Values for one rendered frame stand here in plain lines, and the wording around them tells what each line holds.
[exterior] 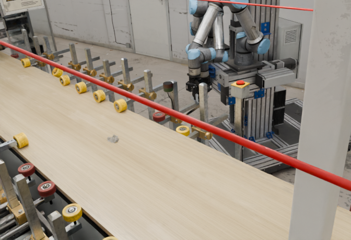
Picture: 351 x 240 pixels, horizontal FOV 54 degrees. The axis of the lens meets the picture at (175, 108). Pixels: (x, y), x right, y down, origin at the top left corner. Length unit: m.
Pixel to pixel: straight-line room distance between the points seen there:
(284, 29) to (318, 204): 2.43
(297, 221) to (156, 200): 1.06
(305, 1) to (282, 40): 1.69
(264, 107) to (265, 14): 0.81
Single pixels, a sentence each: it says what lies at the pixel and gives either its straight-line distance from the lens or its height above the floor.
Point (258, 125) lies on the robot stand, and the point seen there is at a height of 0.37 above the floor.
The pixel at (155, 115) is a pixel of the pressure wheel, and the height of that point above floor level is 0.91.
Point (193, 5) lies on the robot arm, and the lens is 2.58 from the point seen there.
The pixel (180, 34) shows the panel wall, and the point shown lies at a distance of 5.66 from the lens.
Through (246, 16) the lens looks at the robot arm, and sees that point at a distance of 2.32.
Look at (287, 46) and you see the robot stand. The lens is 2.95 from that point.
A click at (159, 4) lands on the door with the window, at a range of 5.84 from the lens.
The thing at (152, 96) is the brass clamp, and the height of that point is 0.95.
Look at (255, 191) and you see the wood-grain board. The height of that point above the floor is 0.90.
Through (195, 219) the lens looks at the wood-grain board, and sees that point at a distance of 1.47.
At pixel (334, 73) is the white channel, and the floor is 1.78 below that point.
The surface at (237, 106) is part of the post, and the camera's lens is 1.87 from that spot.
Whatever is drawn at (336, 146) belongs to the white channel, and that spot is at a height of 1.69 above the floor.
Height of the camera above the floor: 1.94
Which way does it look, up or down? 27 degrees down
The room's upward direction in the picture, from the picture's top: 4 degrees counter-clockwise
